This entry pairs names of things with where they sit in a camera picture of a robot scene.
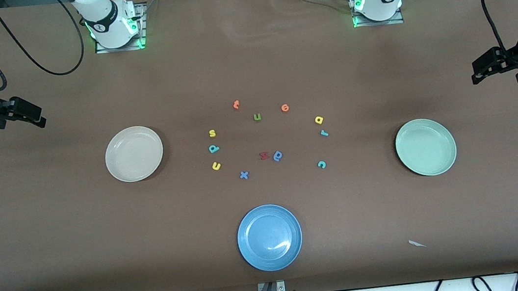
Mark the teal foam letter r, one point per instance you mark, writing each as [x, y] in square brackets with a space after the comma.
[324, 133]

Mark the teal foam letter p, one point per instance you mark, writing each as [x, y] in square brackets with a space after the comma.
[213, 148]

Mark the white paper scrap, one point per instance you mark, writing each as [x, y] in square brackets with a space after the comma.
[417, 243]

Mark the yellow foam letter a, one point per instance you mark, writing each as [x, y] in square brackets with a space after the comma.
[318, 120]

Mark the brown table cover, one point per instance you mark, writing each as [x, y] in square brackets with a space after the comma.
[53, 240]

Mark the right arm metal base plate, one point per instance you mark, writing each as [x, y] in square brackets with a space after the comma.
[141, 31]

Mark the green foam letter u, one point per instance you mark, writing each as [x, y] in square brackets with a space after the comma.
[257, 117]

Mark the orange foam letter e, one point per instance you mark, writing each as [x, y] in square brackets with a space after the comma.
[285, 107]

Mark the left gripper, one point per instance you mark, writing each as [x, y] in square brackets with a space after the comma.
[516, 57]

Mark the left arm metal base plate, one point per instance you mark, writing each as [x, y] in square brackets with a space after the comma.
[399, 18]

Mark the blue foam letter a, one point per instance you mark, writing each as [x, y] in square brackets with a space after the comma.
[278, 155]

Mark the green round plate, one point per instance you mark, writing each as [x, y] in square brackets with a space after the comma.
[426, 147]

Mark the blue foam letter x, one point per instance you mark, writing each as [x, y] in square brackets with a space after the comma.
[244, 175]

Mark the beige round plate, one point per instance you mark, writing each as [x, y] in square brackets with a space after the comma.
[134, 154]

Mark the yellow foam letter u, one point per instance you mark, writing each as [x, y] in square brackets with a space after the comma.
[216, 165]

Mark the orange foam letter t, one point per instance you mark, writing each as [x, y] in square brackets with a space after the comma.
[236, 104]

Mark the grey metal bracket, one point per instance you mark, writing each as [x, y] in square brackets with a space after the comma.
[280, 288]

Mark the yellow foam letter s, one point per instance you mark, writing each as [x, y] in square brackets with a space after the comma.
[212, 133]

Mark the red foam letter z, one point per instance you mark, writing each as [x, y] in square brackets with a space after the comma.
[263, 155]

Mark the blue round plate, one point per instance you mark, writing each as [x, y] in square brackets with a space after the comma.
[269, 237]

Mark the teal foam letter c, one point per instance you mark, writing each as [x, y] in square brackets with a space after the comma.
[322, 164]

